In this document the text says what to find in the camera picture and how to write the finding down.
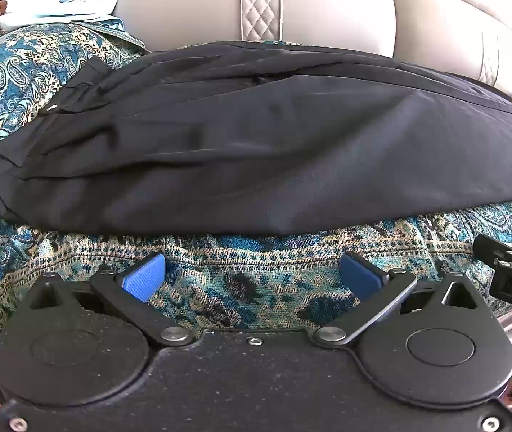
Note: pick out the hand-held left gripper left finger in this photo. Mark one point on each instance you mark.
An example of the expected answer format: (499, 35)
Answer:
(144, 276)

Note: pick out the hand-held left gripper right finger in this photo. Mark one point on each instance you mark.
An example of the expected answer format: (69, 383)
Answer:
(358, 276)

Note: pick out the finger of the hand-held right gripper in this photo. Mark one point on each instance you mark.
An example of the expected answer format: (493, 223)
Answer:
(501, 252)

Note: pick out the black pants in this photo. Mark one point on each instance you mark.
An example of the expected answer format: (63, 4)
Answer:
(238, 144)

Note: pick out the teal paisley blanket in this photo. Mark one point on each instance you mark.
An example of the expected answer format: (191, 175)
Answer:
(260, 279)

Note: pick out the beige padded headboard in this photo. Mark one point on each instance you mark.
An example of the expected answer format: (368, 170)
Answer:
(328, 4)

